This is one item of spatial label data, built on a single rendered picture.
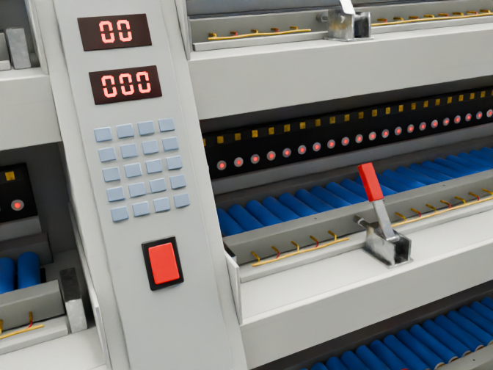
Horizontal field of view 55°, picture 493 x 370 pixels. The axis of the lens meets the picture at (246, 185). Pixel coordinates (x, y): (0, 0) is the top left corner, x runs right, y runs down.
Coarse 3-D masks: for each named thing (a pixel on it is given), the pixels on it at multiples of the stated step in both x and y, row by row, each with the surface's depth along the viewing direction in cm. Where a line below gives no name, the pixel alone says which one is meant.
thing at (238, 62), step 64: (192, 0) 52; (256, 0) 55; (320, 0) 58; (384, 0) 62; (448, 0) 63; (192, 64) 35; (256, 64) 37; (320, 64) 39; (384, 64) 42; (448, 64) 45
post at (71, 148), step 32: (160, 0) 34; (64, 64) 31; (64, 96) 31; (192, 96) 35; (64, 128) 31; (192, 128) 34; (64, 160) 39; (192, 160) 34; (96, 224) 32; (96, 256) 32; (224, 256) 35; (96, 288) 32; (224, 288) 35; (224, 320) 35
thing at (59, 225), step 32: (0, 0) 48; (352, 96) 63; (384, 96) 65; (416, 96) 67; (224, 128) 57; (0, 160) 48; (32, 160) 49; (64, 192) 50; (224, 192) 56; (64, 224) 50
